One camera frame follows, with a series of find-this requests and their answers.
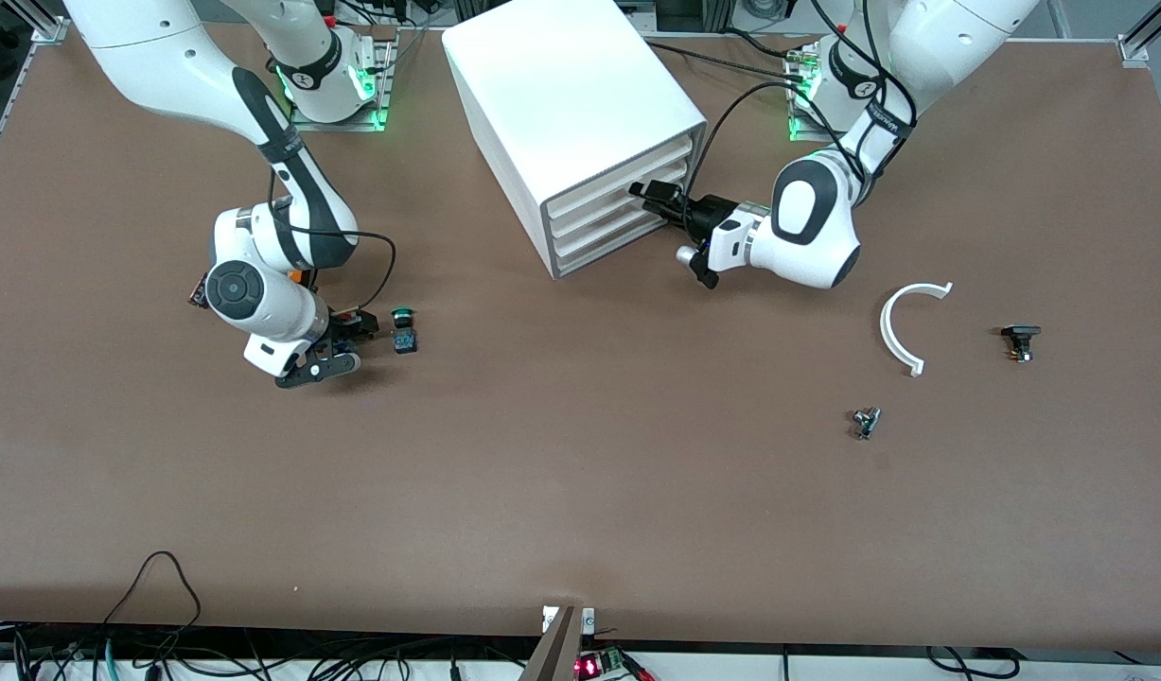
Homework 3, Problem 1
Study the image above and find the white plastic drawer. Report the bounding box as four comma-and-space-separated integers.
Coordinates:
548, 132, 706, 223
550, 156, 704, 241
552, 177, 704, 256
554, 197, 704, 275

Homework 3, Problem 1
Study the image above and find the white drawer cabinet housing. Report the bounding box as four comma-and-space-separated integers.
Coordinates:
442, 0, 709, 280

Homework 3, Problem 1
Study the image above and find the white curved plastic arc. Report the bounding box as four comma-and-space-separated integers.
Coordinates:
880, 282, 954, 377

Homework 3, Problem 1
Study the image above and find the circuit board with red light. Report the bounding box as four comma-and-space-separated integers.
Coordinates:
573, 647, 655, 681

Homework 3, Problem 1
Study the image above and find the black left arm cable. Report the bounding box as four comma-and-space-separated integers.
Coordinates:
682, 0, 917, 204

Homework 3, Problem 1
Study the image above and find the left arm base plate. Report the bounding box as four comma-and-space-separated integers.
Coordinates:
786, 43, 890, 145

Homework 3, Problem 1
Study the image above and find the black cable across table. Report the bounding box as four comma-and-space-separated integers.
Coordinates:
642, 28, 813, 86

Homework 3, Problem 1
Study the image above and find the black looped cable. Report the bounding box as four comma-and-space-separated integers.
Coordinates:
102, 551, 202, 644

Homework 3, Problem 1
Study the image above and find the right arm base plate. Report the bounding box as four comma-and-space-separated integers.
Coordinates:
290, 26, 398, 133

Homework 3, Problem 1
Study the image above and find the small black switch part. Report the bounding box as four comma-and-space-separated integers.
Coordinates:
1001, 324, 1042, 363

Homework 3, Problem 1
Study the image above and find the grey table edge rail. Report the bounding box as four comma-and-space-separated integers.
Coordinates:
0, 43, 42, 195

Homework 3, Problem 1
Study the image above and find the grey wedge shaped post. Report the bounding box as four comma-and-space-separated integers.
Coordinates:
518, 606, 583, 681

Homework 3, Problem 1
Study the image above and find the black cable tangle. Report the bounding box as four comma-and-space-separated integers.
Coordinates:
0, 620, 543, 681

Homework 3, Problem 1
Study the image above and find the aluminium frame profile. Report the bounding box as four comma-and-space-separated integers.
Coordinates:
1117, 0, 1161, 67
1, 0, 70, 45

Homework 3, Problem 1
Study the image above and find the curved black cable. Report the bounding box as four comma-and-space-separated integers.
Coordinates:
925, 646, 1021, 680

